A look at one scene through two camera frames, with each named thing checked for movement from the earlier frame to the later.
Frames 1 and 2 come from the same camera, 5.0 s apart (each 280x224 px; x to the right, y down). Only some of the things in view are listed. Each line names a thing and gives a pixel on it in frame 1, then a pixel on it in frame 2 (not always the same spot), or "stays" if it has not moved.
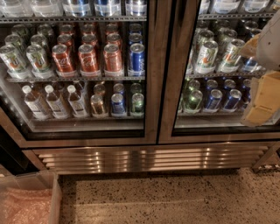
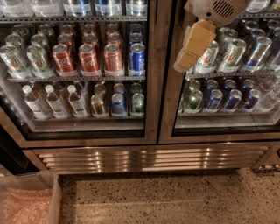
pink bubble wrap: x=25 y=206 stays
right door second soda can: x=232 y=57 stays
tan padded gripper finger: x=264 y=100 to x=202 y=32
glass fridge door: x=80 y=73 stays
